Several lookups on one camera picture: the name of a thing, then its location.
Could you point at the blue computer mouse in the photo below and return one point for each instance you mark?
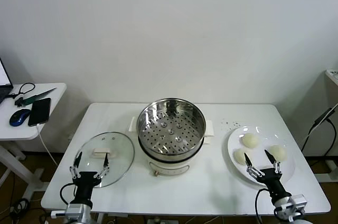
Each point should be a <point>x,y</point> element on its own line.
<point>19,117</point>

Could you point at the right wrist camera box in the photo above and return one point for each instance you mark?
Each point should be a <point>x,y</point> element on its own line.
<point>299,201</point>

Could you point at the white steamed baozi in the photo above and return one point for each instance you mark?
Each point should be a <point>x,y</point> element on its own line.
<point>277,152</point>
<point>250,140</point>
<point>239,156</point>

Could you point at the white round plate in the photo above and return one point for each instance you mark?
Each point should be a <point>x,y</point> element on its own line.
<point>264,136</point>

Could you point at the green flat blade tool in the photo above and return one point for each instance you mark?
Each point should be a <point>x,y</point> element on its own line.
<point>37,97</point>

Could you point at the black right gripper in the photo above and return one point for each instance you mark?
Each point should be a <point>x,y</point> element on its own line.
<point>272,181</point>

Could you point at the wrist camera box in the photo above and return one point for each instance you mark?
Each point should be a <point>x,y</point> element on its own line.
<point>57,213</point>
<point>299,201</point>

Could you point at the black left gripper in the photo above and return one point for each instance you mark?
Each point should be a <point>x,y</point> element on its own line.
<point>85,187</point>

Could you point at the black smartphone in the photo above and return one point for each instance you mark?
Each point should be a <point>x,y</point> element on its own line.
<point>39,111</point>

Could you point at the perforated steel steamer basket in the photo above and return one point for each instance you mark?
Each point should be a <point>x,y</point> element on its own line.
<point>171,131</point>

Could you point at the small black clip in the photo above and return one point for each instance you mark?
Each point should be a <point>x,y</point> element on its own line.
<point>19,101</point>

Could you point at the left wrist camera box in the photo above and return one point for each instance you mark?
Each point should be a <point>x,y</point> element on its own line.
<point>57,213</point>

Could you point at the round glass pot lid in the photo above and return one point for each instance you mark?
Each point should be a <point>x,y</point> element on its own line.
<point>118,160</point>

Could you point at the white power strip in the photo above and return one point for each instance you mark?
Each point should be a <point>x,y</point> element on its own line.
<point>333,73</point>

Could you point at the white side table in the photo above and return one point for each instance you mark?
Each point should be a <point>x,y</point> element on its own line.
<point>16,132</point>

